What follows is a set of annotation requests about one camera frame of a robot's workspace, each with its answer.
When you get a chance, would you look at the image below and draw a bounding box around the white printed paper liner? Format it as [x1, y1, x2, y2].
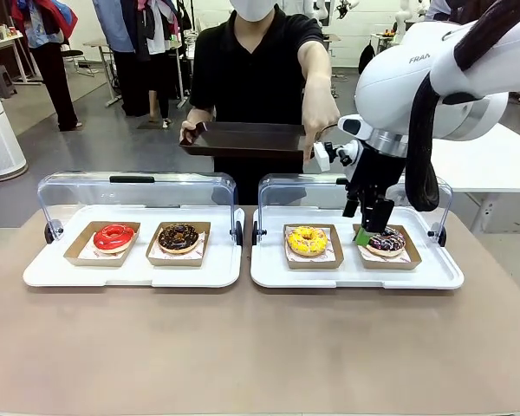
[355, 236, 416, 264]
[287, 246, 338, 263]
[149, 231, 208, 263]
[77, 240, 131, 262]

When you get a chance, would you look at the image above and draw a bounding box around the purple chocolate donut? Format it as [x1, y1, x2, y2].
[352, 223, 422, 270]

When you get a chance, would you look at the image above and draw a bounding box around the white background work table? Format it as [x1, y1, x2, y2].
[0, 30, 43, 88]

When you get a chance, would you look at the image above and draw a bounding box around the chocolate nut donut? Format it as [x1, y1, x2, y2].
[157, 223, 200, 255]

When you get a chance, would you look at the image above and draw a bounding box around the white face mask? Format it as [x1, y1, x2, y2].
[229, 0, 282, 22]

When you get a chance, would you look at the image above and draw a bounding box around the clear hinged display lid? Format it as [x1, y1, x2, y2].
[37, 172, 244, 244]
[257, 172, 454, 246]

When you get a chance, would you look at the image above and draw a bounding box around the white side table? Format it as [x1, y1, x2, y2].
[431, 123, 520, 235]

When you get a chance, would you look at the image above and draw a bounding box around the dark right arm cable sleeve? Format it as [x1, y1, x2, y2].
[405, 0, 520, 213]

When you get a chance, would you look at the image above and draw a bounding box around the dark brown serving tray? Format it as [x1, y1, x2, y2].
[178, 120, 316, 162]

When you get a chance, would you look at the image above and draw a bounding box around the chocolate sprinkled donut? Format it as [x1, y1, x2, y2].
[145, 221, 212, 269]

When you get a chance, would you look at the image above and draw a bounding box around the person's left forearm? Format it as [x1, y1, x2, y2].
[296, 37, 341, 105]

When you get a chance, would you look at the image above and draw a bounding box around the person's left hand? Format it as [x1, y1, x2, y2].
[301, 93, 341, 164]

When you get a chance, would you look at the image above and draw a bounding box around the yellow frosted donut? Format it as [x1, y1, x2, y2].
[283, 223, 346, 270]

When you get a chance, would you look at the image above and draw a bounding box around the grey plastic stool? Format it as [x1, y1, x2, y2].
[0, 64, 18, 101]

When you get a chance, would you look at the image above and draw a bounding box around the person's right hand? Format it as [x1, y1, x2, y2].
[179, 119, 209, 146]

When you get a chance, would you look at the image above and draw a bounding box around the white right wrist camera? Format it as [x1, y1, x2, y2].
[314, 141, 333, 172]

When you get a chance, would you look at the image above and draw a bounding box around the person in black shirt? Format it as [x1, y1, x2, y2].
[189, 0, 333, 207]

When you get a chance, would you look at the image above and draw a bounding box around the white display tray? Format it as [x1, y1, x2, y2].
[23, 205, 246, 289]
[250, 206, 465, 290]

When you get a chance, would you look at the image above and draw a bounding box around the red glazed donut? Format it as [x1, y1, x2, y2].
[93, 223, 139, 255]

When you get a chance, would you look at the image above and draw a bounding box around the dark purple drizzled donut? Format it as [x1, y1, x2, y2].
[366, 227, 406, 257]

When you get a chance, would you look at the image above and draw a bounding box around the bystander with red jacket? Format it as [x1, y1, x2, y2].
[10, 0, 83, 132]

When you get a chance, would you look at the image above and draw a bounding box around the red frosted donut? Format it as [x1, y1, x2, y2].
[63, 220, 142, 268]

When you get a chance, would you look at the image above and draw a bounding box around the person's right forearm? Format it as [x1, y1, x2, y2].
[185, 105, 214, 126]

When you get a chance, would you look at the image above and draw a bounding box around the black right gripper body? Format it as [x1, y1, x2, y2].
[345, 145, 406, 205]

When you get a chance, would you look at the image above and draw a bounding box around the bystander in light blue shirt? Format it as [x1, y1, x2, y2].
[91, 0, 174, 129]

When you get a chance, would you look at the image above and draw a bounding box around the yellow sprinkled donut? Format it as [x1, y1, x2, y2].
[284, 224, 329, 257]

